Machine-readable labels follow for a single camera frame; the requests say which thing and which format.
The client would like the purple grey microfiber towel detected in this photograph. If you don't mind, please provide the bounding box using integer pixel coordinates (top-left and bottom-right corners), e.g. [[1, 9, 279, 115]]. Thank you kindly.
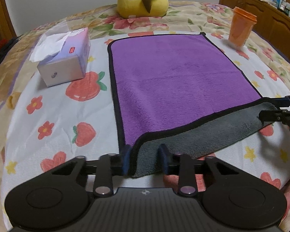
[[108, 33, 277, 177]]

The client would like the wooden sideboard cabinet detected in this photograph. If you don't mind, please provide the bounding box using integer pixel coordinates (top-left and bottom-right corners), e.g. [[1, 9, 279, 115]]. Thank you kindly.
[[219, 0, 290, 61]]

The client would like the floral bed blanket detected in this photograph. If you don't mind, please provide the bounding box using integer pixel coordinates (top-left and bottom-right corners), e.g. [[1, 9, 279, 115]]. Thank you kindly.
[[0, 2, 290, 231]]

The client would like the orange plastic lidded cup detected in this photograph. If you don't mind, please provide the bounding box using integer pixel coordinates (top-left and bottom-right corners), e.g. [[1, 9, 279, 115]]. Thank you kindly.
[[228, 7, 257, 49]]

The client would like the pink tissue box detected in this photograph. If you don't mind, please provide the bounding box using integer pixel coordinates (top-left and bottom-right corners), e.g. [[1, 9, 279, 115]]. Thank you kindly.
[[30, 28, 90, 87]]

